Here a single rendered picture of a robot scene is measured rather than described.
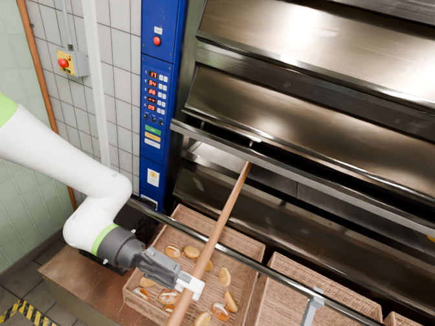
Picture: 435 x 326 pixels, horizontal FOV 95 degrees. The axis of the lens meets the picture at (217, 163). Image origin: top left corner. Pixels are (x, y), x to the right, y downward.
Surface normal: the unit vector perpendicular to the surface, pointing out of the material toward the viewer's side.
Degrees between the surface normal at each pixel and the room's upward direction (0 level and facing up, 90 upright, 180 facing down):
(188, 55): 90
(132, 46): 90
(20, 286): 0
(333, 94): 90
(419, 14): 90
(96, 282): 0
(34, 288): 0
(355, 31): 70
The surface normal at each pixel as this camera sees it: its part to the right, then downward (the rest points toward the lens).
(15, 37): 0.90, 0.39
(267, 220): -0.25, 0.18
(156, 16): -0.36, 0.47
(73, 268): 0.23, -0.79
